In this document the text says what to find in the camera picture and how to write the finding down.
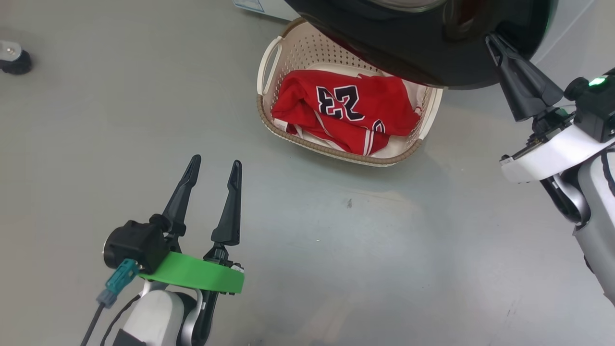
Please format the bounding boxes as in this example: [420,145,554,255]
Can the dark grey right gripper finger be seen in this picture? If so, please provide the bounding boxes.
[485,32,564,122]

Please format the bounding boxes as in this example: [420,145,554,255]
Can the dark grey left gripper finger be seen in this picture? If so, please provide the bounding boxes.
[161,154,203,239]
[210,160,243,247]

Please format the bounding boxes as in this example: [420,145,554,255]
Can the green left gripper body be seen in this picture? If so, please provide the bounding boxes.
[139,243,246,295]

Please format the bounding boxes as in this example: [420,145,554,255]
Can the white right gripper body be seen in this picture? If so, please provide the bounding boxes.
[500,108,615,185]

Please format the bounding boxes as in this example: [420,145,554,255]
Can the black round glass washer door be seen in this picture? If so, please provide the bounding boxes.
[283,0,560,90]

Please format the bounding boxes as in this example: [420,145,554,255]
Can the red basketball jersey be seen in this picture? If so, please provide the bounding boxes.
[271,69,428,157]

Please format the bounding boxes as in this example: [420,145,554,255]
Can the cream perforated laundry basket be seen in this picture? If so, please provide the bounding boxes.
[256,18,443,167]

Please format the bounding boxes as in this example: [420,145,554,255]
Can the left cable with teal plug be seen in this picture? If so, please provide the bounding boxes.
[79,259,140,346]

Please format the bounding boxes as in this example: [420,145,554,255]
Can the black caster wheel on frame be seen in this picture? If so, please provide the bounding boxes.
[0,41,33,75]

